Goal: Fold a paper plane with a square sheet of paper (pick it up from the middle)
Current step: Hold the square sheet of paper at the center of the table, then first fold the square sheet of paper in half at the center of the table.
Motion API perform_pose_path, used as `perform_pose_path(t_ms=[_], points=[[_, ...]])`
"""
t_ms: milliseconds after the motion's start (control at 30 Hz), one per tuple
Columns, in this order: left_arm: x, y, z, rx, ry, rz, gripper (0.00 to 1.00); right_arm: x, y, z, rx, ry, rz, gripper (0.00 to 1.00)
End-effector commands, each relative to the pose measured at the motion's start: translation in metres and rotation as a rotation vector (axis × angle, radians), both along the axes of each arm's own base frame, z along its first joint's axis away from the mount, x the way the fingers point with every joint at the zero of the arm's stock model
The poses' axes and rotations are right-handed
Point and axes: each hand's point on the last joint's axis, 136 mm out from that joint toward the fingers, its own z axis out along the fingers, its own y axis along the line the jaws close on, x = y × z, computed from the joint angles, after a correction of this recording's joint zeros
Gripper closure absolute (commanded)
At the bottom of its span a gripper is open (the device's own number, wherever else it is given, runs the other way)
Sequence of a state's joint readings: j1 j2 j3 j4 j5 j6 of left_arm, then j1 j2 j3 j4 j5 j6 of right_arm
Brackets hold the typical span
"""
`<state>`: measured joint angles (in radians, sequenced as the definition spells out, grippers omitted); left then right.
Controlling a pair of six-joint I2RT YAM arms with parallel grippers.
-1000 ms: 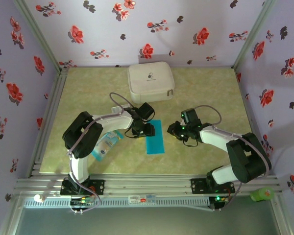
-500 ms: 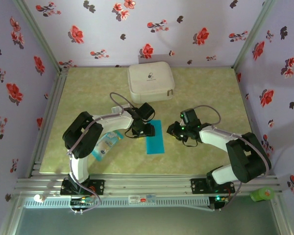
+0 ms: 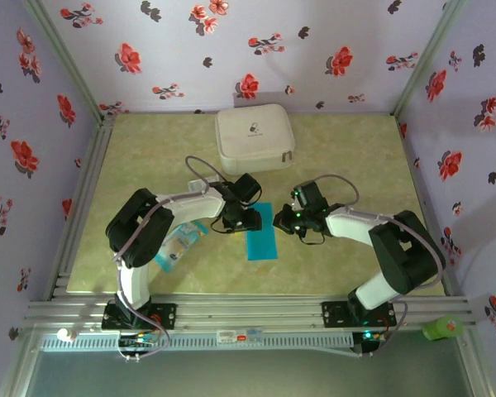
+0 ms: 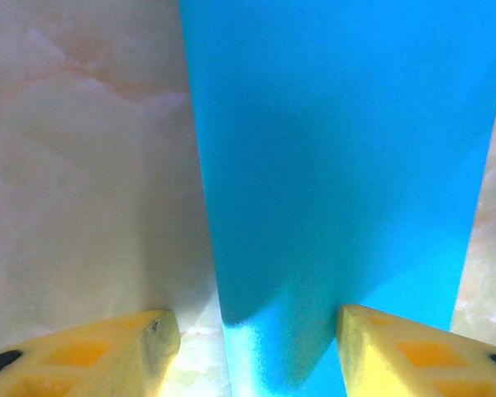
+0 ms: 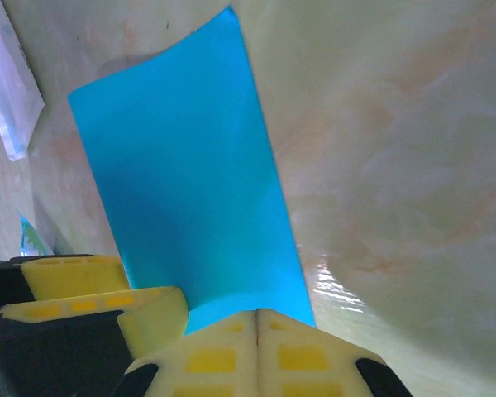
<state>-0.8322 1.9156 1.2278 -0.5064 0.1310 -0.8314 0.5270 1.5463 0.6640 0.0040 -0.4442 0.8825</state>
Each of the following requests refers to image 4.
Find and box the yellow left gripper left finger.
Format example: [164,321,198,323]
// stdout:
[0,309,182,397]

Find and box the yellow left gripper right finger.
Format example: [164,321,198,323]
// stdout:
[336,304,496,397]

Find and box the blue paper sheet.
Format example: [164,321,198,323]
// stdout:
[177,0,496,397]

